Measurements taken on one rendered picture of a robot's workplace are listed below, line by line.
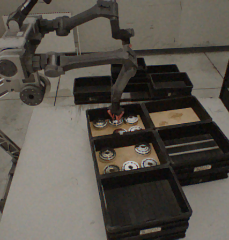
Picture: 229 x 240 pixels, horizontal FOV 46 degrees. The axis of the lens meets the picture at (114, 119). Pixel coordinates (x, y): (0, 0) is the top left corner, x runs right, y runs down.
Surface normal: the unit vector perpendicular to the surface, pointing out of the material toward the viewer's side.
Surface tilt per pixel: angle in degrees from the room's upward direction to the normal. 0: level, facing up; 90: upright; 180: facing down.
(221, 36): 90
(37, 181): 0
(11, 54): 0
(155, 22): 90
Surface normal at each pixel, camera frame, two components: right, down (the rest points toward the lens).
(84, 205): -0.03, -0.78
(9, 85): 0.06, 0.62
